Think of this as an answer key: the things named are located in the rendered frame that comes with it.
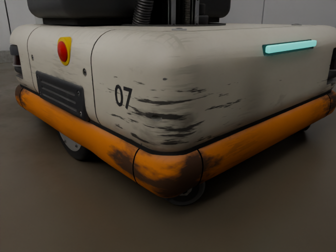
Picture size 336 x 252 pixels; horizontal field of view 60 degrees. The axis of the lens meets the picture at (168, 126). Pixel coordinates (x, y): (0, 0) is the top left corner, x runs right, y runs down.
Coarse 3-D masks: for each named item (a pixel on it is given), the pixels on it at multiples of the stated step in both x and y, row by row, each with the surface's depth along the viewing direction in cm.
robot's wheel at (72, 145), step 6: (60, 132) 67; (60, 138) 68; (66, 138) 65; (66, 144) 66; (72, 144) 63; (78, 144) 61; (66, 150) 67; (72, 150) 64; (78, 150) 62; (84, 150) 59; (72, 156) 65; (78, 156) 62; (84, 156) 61; (90, 156) 62
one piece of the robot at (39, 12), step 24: (48, 0) 62; (72, 0) 57; (96, 0) 60; (120, 0) 64; (144, 0) 61; (168, 0) 67; (192, 0) 72; (216, 0) 84; (72, 24) 62; (96, 24) 64
